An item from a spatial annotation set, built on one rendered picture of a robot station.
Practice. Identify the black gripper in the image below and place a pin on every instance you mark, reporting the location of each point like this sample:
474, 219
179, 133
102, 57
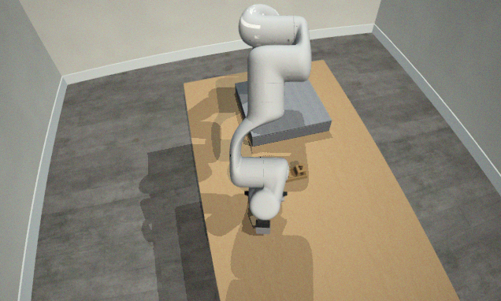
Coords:
251, 190

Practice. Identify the tan cube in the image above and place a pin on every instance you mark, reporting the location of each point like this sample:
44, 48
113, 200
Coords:
300, 170

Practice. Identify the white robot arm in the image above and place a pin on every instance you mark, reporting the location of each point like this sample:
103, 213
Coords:
273, 61

